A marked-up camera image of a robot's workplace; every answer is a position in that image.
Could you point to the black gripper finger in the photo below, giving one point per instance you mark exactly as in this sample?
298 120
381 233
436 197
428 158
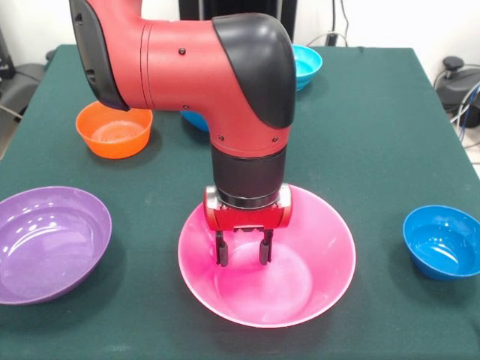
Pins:
222 251
265 249

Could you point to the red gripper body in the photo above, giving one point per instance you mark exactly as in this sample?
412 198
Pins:
247 219

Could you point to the large pink bowl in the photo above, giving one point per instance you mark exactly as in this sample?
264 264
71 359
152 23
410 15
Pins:
318 262

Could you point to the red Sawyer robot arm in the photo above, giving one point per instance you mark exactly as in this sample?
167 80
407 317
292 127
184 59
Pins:
180 67

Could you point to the large light blue bowl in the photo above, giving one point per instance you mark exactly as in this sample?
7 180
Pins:
197 120

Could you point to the dark green tablecloth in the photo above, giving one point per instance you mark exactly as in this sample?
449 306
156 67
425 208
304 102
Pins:
375 150

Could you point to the orange bowl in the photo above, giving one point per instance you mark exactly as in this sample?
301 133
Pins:
112 144

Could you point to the small ribbed cyan bowl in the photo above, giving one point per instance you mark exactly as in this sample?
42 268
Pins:
307 67

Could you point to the purple bowl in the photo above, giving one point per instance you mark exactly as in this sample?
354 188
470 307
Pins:
48 247

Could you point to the small dark blue bowl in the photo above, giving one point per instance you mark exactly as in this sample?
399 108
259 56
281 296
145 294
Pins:
440 240

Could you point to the black power plug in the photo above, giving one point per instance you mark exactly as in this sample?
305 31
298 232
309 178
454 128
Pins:
332 38

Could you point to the black floor stand base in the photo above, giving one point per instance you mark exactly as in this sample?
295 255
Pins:
22 82
457 86

